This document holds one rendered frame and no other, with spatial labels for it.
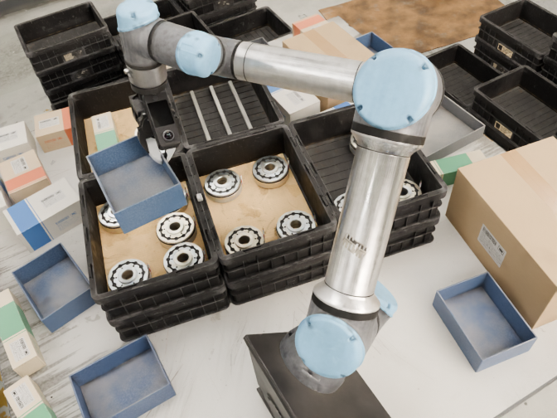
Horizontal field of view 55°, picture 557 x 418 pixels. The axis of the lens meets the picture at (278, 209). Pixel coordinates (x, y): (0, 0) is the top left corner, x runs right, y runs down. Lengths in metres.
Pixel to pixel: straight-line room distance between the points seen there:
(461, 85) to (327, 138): 1.29
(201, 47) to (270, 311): 0.75
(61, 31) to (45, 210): 1.56
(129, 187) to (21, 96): 2.45
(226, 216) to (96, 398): 0.55
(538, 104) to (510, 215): 1.25
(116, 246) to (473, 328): 0.95
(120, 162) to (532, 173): 1.04
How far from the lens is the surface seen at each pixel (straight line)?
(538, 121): 2.53
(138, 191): 1.25
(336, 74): 0.98
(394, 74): 0.80
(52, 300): 1.62
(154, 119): 1.09
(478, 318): 1.47
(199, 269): 1.26
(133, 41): 1.03
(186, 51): 0.96
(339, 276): 0.87
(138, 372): 1.43
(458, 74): 2.89
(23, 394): 1.45
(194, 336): 1.43
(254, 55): 1.04
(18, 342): 1.52
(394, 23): 3.73
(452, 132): 1.89
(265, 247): 1.26
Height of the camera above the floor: 1.96
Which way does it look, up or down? 50 degrees down
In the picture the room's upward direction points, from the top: 6 degrees counter-clockwise
